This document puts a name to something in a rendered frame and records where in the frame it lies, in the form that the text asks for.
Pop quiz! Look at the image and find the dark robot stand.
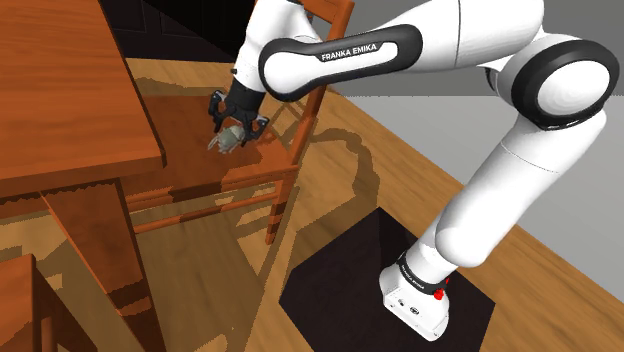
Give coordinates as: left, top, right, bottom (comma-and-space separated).
278, 206, 497, 352

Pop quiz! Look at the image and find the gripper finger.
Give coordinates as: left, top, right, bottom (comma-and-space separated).
207, 90, 229, 134
240, 115, 271, 148

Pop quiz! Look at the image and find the brown wooden table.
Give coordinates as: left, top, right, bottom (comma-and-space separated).
0, 0, 168, 352

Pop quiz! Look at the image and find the small grey figure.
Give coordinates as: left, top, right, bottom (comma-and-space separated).
207, 124, 245, 155

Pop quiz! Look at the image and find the brown wooden chair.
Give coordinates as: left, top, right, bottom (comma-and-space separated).
0, 252, 100, 352
123, 0, 356, 246

